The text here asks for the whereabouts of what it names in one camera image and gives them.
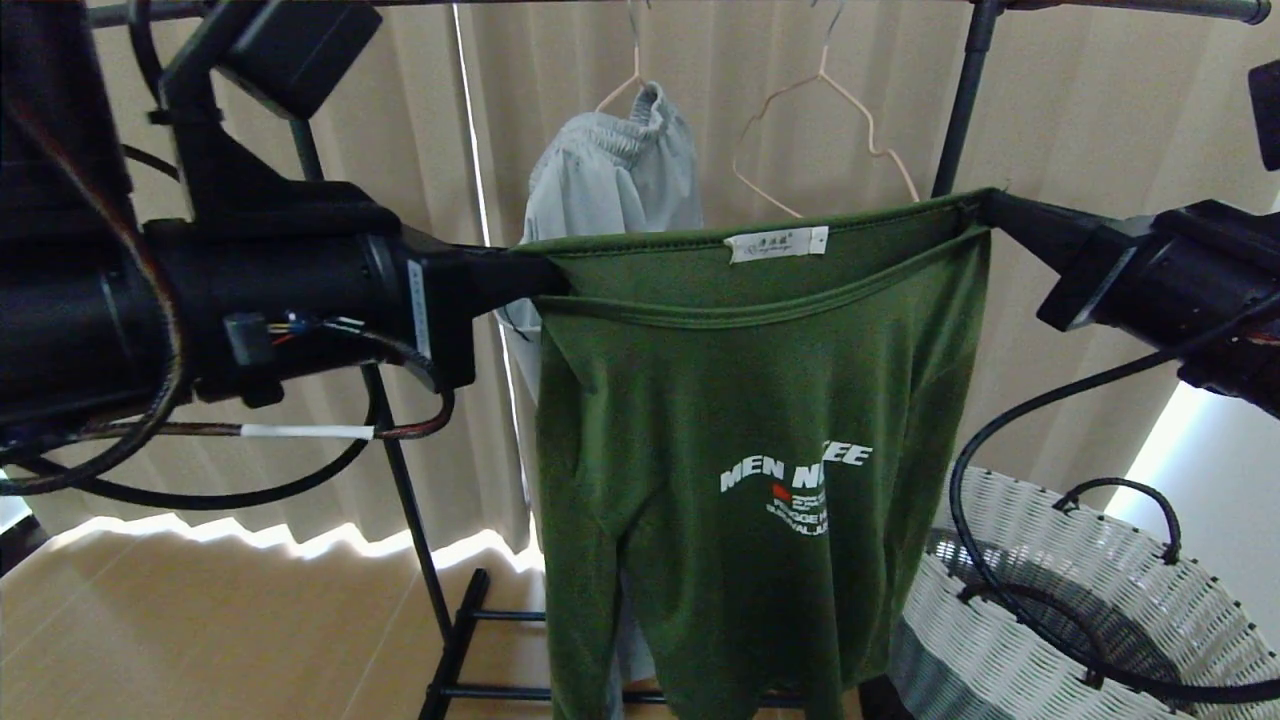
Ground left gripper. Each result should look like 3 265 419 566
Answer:
140 222 479 406

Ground black clothes rack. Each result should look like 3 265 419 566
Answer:
85 0 1271 720

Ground pale grey shorts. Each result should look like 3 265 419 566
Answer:
495 82 703 720

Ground white laundry basket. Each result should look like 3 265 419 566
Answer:
885 465 1280 720

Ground green garment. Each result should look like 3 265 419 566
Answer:
520 188 993 720

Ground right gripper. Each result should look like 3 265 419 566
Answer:
1035 198 1280 353

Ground pink clothes hanger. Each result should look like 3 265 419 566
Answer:
732 0 921 219
595 0 648 113

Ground beige curtain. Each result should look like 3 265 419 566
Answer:
0 0 1280 561

